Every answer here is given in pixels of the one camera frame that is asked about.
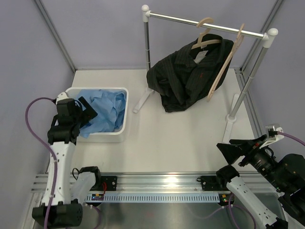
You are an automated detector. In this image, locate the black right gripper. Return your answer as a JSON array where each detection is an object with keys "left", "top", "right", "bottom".
[{"left": 217, "top": 133, "right": 288, "bottom": 190}]

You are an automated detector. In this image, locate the light blue shirt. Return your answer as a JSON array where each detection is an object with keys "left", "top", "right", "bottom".
[{"left": 76, "top": 89, "right": 127, "bottom": 138}]

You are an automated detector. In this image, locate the beige plastic hanger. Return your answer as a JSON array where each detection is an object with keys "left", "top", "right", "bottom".
[{"left": 207, "top": 23, "right": 245, "bottom": 102}]

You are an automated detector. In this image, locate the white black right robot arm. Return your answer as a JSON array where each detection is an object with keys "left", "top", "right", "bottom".
[{"left": 216, "top": 135, "right": 305, "bottom": 229}]

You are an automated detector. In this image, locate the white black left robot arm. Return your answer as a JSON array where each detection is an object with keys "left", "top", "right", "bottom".
[{"left": 32, "top": 92, "right": 102, "bottom": 229}]

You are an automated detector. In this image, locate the dark striped shirt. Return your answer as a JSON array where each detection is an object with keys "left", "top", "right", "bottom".
[{"left": 146, "top": 33, "right": 234, "bottom": 113}]

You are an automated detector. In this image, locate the beige hanger with dark shirt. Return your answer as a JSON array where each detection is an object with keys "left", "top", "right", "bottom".
[{"left": 190, "top": 17, "right": 224, "bottom": 50}]

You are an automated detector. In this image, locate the white plastic bin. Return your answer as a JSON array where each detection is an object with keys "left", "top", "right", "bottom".
[{"left": 64, "top": 87, "right": 129, "bottom": 143}]

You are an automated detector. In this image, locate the silver clothes rack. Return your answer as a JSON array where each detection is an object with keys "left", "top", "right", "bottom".
[{"left": 132, "top": 4, "right": 279, "bottom": 144}]

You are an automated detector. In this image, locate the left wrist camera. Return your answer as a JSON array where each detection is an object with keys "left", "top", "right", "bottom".
[{"left": 55, "top": 92, "right": 69, "bottom": 104}]

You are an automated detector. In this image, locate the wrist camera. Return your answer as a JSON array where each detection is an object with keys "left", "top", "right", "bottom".
[
  {"left": 260, "top": 124, "right": 284, "bottom": 149},
  {"left": 55, "top": 92, "right": 69, "bottom": 104}
]

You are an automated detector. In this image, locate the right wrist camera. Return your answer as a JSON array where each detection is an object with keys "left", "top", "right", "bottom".
[{"left": 260, "top": 124, "right": 284, "bottom": 149}]

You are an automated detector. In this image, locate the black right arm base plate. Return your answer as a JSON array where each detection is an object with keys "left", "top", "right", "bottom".
[{"left": 196, "top": 175, "right": 228, "bottom": 191}]

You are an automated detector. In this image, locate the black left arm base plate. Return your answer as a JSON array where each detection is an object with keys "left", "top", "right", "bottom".
[{"left": 90, "top": 176, "right": 118, "bottom": 192}]

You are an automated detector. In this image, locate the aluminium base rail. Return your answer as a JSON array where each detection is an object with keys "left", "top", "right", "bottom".
[{"left": 30, "top": 173, "right": 284, "bottom": 194}]

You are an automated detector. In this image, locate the white slotted cable duct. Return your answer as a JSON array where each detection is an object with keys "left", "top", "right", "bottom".
[{"left": 85, "top": 193, "right": 220, "bottom": 203}]

